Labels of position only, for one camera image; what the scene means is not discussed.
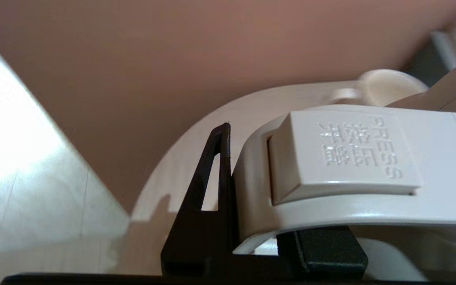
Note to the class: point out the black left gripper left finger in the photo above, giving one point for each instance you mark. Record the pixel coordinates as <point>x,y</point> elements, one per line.
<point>208,237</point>

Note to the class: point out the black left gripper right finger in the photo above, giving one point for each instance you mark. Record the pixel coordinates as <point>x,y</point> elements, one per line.
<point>323,253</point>

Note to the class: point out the white electric kettle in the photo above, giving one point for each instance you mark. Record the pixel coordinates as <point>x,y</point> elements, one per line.
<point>350,158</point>

